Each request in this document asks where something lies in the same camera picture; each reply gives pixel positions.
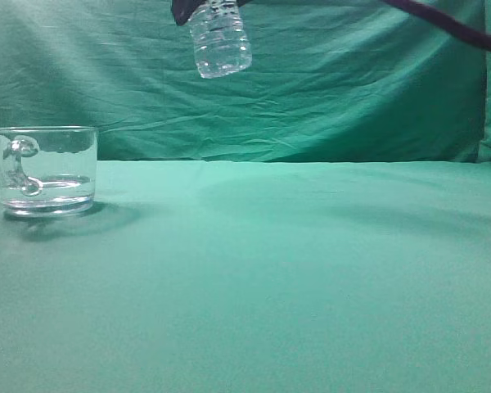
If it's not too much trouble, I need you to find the clear plastic water bottle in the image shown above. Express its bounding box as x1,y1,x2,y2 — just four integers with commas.
188,1,253,79

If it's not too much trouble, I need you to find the green cloth backdrop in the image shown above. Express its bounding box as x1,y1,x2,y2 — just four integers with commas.
0,1,491,162

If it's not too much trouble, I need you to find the clear glass mug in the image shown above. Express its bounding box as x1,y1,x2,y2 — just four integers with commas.
0,125,97,218

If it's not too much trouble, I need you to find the green cloth table cover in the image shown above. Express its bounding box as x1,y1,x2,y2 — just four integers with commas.
0,161,491,392

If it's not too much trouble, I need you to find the dark robot cable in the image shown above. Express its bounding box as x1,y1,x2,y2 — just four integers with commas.
382,0,491,57

